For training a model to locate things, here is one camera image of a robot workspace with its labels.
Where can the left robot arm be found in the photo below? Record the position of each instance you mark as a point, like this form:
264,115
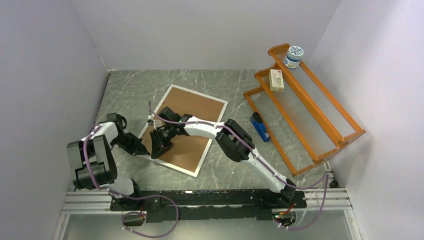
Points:
93,166

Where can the blue white round jar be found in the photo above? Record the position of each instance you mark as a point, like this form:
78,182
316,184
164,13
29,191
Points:
293,57

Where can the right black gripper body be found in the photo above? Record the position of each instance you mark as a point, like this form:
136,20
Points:
163,137

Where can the white picture frame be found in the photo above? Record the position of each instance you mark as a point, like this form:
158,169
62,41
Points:
198,172

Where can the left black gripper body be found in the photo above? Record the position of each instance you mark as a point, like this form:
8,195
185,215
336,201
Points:
129,142

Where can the small cream box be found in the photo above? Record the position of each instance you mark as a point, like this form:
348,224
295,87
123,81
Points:
276,80

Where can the blue stapler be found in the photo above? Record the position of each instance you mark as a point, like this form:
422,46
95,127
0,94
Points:
260,127

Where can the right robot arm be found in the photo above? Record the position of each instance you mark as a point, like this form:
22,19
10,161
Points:
233,140

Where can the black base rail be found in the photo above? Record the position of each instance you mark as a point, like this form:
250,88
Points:
184,205

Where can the orange wooden shelf rack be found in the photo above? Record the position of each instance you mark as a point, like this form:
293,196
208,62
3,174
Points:
319,121

